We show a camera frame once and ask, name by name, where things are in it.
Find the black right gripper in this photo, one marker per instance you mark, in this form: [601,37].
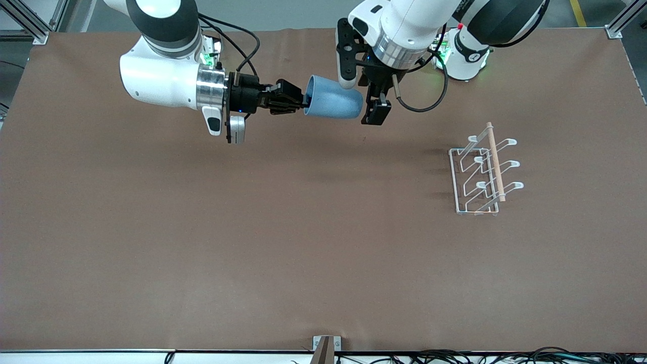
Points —
[246,95]

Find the brown table cover sheet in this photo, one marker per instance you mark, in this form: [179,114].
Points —
[303,227]

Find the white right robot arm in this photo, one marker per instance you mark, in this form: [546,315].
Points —
[156,76]

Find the aluminium frame profile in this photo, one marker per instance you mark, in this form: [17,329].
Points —
[30,25]
[624,17]

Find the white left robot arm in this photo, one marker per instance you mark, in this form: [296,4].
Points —
[414,20]

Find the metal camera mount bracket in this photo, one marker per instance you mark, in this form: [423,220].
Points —
[326,346]

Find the blue plastic cup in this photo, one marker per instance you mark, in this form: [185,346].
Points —
[333,101]

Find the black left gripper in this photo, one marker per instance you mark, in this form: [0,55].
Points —
[376,76]

